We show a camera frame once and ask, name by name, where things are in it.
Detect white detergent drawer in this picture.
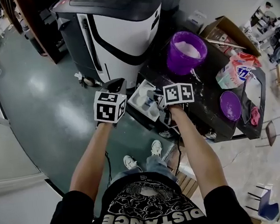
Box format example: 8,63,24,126
125,78,166,125

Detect small white box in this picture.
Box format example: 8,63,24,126
186,9,208,28

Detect red cloth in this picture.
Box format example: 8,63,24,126
249,105,262,126

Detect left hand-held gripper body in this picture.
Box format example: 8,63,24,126
91,77,131,126

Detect purple round lid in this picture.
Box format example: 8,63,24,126
218,89,243,122

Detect person's right forearm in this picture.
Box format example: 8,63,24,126
168,100,230,202

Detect person's blue jeans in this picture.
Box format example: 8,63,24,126
104,152,180,189

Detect white detergent powder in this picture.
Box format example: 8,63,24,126
174,38,203,61

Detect blue chair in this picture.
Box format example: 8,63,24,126
243,181,280,224

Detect pink and white detergent bag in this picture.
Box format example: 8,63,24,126
213,50,264,90

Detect brown wooden cabinet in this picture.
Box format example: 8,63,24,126
14,0,65,68

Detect black metal frame chair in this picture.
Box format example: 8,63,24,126
258,115,280,148

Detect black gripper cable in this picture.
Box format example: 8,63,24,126
103,150,114,188
169,119,188,178

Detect person's right white shoe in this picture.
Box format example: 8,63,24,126
149,139,163,157

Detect person's left forearm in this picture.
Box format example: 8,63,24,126
62,120,122,198

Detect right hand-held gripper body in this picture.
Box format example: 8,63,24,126
146,81,197,130

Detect brown cardboard box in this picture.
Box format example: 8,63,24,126
198,12,262,63

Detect purple plastic bucket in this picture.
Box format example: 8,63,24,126
163,28,210,77

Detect person's white shoe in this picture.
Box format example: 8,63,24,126
122,154,139,171
149,139,163,157

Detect person's black printed t-shirt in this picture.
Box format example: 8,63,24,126
31,162,255,224

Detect white and black wheeled machine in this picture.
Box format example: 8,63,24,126
51,0,171,93

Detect person's left white shoe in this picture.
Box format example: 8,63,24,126
122,154,139,171

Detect wooden slatted pallet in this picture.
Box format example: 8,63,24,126
176,169,200,198

